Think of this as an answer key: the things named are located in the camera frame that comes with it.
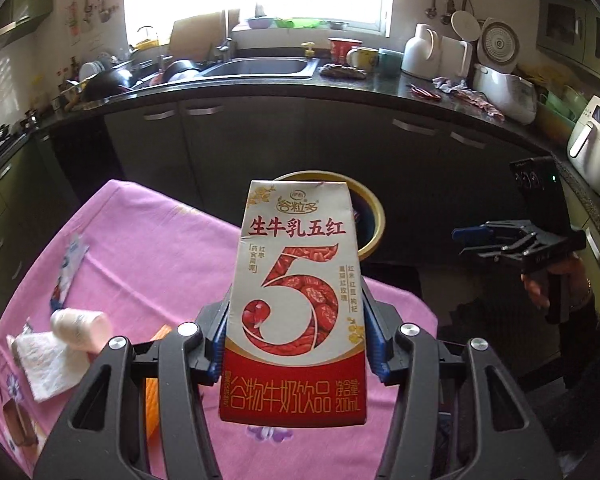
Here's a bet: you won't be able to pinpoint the yellow mug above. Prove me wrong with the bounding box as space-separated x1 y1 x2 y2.
347 46 381 71

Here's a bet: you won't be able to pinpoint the red and white milk carton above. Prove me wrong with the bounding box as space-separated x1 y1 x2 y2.
219 180 370 427

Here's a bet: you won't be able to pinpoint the group of condiment bottles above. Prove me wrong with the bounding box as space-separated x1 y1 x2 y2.
55 55 81 87

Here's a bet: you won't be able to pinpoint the yellow kettle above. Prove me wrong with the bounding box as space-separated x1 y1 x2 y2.
135 25 161 51

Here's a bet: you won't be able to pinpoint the brown cutting board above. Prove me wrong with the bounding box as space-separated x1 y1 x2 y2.
172 17 226 52

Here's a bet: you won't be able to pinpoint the blue and white pouch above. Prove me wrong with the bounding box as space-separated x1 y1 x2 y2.
50 234 90 311

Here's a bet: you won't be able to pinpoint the green plastic containers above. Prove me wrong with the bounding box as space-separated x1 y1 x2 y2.
535 85 589 146

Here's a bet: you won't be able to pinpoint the white pitcher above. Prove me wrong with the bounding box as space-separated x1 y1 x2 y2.
437 35 474 79

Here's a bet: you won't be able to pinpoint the person's right forearm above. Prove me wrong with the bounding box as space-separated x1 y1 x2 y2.
567 290 600 391

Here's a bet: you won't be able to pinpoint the green base cabinet with drawers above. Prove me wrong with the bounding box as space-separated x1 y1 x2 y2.
0 135 81 341

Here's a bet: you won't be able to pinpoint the dark green base cabinet row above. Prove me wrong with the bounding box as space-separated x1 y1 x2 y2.
35 92 600 341

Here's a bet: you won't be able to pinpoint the white air fryer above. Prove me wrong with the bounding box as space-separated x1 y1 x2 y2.
566 95 600 200

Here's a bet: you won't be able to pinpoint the dark patterned rag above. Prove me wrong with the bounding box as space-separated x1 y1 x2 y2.
321 62 369 80

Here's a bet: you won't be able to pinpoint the brown plastic tray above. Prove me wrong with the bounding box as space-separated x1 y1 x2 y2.
0 399 46 453

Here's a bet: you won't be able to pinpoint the green plastic bowl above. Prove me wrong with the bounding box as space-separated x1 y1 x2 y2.
275 17 326 30

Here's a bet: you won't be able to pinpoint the white plastic jug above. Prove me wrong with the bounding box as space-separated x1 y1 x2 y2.
401 22 441 80

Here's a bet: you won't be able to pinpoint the large black wok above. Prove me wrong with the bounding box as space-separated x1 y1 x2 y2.
80 67 134 103

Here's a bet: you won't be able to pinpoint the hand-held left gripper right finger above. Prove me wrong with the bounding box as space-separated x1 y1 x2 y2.
360 287 563 480

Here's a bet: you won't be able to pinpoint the white tissue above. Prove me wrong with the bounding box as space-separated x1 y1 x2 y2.
7 330 89 404

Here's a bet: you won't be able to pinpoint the black bin with yellow rim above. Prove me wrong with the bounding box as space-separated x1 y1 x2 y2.
272 171 386 261

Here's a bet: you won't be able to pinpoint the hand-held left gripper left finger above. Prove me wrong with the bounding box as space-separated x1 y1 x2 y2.
32 300 231 480

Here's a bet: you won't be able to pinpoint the crumpled red and white wrappers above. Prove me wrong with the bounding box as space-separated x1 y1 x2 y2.
432 76 506 121

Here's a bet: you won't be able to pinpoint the white round lid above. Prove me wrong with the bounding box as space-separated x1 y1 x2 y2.
451 10 481 44

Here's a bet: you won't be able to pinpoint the red cup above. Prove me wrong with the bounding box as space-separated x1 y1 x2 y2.
328 36 364 66

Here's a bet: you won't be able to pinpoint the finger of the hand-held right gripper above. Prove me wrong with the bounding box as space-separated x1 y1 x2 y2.
451 220 536 247
459 240 531 263

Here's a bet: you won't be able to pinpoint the wall utensil rack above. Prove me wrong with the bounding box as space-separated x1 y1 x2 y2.
65 0 119 39

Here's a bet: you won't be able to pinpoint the orange bumpy plastic roll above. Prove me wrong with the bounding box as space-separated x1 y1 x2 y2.
145 325 174 436

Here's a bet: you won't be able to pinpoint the teal cup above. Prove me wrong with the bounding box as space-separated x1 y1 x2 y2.
377 48 406 79

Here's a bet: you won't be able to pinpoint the black kitchen countertop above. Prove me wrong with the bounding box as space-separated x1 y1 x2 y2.
0 55 600 271

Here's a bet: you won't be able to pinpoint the person's right hand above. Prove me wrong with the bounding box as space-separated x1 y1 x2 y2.
522 259 593 311

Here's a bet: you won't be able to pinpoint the small white yogurt bottle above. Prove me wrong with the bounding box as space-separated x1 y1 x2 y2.
50 308 112 354

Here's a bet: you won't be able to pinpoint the black pot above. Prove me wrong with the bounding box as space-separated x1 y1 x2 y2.
162 59 201 84

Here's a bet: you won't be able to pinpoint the white rice cooker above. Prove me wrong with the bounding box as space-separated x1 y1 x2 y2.
472 17 539 126

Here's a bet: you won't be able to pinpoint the steel faucet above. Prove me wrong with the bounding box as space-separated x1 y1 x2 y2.
215 7 239 59

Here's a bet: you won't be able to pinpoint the steel kitchen sink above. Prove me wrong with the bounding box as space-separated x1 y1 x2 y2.
200 56 321 81

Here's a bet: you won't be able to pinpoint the dish rack with dishes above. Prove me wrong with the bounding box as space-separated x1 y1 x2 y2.
77 50 136 81

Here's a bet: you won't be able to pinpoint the green glass-door wall cabinet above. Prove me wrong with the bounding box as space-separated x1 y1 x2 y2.
527 0 600 82

